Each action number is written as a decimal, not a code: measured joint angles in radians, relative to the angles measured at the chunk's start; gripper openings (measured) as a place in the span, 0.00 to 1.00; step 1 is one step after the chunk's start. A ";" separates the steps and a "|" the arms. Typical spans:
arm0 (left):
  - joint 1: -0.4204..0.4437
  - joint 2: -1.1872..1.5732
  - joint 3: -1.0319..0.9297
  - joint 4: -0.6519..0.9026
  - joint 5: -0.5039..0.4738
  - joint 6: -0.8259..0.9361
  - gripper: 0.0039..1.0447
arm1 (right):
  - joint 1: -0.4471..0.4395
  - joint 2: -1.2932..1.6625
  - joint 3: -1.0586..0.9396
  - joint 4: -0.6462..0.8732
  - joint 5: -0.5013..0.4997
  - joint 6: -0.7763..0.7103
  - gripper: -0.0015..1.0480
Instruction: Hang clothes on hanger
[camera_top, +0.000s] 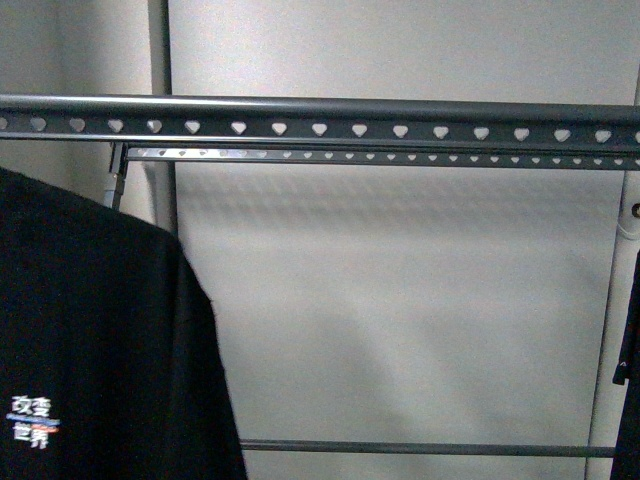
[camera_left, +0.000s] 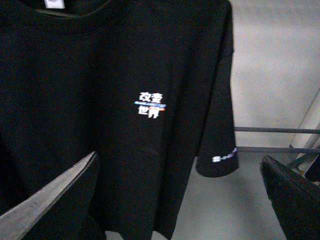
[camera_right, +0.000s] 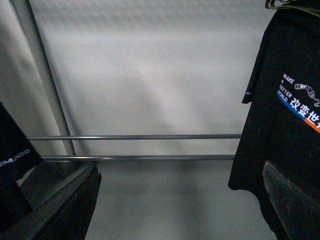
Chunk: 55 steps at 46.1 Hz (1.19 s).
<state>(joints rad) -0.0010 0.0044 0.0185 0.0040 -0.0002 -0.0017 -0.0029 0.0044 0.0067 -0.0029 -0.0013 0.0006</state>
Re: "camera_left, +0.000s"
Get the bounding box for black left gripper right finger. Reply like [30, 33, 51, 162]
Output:
[260, 155, 320, 240]

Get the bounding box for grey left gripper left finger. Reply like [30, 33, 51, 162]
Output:
[0, 152, 97, 240]

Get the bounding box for black printed t-shirt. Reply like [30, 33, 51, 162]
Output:
[0, 0, 239, 240]

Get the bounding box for grey metal rack frame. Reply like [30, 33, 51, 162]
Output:
[235, 126, 320, 169]

